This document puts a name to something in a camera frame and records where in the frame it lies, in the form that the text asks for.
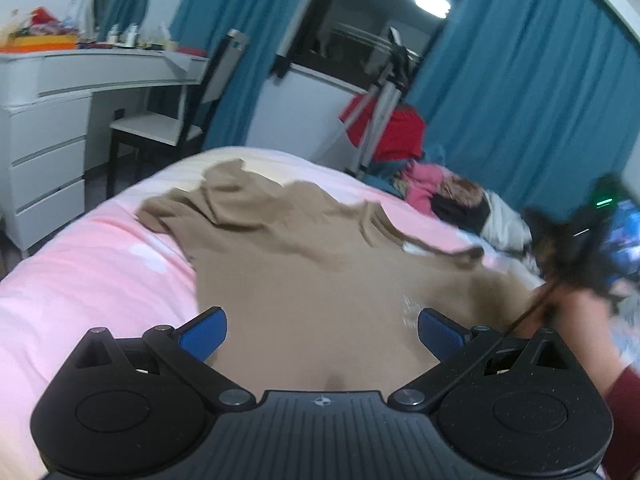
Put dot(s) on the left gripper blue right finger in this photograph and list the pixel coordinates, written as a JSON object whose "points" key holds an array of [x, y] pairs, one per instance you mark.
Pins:
{"points": [[459, 351]]}

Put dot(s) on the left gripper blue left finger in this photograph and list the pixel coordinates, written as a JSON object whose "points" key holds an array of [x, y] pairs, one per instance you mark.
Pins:
{"points": [[183, 351]]}

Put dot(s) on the tan t-shirt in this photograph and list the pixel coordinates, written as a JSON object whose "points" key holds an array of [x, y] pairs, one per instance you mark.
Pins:
{"points": [[320, 295]]}

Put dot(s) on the right hand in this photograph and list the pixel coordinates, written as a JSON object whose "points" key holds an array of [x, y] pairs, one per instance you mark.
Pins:
{"points": [[580, 317]]}

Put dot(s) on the white garment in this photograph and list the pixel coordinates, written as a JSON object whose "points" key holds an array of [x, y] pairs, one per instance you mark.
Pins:
{"points": [[504, 228]]}

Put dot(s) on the black garment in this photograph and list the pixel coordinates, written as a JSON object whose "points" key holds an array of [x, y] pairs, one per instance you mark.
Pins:
{"points": [[469, 219]]}

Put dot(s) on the pastel bed sheet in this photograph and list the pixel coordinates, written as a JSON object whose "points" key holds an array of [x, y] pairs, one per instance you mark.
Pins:
{"points": [[82, 396]]}

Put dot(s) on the right blue curtain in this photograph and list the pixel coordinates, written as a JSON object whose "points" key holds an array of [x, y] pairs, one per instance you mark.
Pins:
{"points": [[533, 99]]}

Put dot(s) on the pink garment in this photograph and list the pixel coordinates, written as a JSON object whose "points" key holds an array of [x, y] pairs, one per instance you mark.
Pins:
{"points": [[422, 182]]}

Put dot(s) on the red garment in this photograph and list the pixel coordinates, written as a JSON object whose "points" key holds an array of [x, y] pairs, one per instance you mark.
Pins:
{"points": [[402, 138]]}

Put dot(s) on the black and white chair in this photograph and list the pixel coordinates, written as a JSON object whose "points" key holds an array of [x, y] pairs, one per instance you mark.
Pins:
{"points": [[150, 132]]}

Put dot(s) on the white dresser desk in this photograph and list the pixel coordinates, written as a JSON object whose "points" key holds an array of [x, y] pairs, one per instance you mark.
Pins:
{"points": [[45, 109]]}

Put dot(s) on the dark window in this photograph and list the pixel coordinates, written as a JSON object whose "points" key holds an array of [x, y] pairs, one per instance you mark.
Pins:
{"points": [[348, 39]]}

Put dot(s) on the orange box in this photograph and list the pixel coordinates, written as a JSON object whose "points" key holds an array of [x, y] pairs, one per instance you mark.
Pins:
{"points": [[39, 43]]}

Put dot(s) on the silver camera tripod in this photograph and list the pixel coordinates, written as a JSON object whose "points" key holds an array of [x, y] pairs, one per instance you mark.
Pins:
{"points": [[384, 93]]}

